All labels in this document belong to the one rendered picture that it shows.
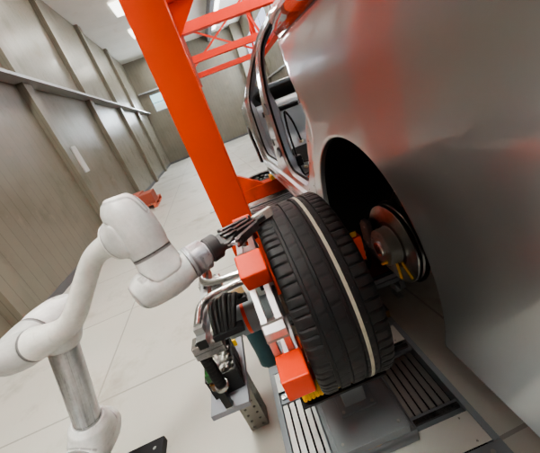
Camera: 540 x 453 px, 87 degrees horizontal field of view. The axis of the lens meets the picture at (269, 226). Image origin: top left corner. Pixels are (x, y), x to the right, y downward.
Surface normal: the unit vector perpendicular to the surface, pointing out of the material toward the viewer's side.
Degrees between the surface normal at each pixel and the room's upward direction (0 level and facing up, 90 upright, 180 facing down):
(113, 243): 85
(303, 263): 43
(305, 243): 34
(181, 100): 90
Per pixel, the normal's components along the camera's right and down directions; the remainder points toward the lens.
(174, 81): 0.18, 0.34
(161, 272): 0.37, -0.08
